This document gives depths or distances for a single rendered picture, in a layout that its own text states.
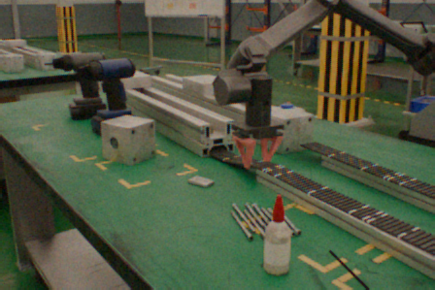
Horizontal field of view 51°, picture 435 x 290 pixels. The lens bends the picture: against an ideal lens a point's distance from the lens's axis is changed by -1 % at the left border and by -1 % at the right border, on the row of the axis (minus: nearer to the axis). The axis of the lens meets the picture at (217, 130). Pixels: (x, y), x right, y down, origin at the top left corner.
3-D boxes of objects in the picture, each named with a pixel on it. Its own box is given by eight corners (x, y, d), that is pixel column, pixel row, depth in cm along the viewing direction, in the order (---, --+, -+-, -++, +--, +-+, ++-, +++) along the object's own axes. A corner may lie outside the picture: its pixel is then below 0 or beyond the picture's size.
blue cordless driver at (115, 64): (141, 130, 141) (137, 58, 135) (79, 142, 129) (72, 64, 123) (129, 125, 147) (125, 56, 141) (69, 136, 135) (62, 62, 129)
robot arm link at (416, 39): (328, -33, 128) (309, -7, 136) (321, -8, 119) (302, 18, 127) (454, 43, 134) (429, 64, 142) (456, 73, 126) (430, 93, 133)
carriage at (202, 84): (232, 100, 155) (232, 80, 153) (204, 104, 150) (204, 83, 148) (209, 92, 169) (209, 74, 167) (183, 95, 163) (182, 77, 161)
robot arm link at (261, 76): (278, 73, 97) (261, 69, 101) (251, 75, 93) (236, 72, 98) (277, 104, 99) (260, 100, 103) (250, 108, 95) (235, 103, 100)
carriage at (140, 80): (151, 93, 167) (150, 75, 165) (122, 97, 161) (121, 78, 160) (136, 87, 180) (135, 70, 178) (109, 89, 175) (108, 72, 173)
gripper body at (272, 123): (230, 131, 101) (230, 98, 99) (267, 125, 106) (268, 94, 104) (246, 138, 96) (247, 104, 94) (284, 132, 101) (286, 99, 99)
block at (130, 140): (162, 153, 119) (161, 117, 117) (131, 166, 110) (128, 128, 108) (135, 146, 125) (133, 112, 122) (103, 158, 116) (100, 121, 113)
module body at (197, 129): (234, 151, 121) (234, 119, 119) (201, 157, 116) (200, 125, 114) (129, 98, 187) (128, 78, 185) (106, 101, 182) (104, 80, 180)
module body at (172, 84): (290, 140, 130) (291, 111, 128) (262, 145, 125) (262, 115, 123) (171, 93, 196) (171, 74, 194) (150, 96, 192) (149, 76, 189)
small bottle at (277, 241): (285, 261, 69) (288, 189, 66) (291, 274, 66) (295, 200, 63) (261, 262, 69) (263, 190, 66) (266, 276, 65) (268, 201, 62)
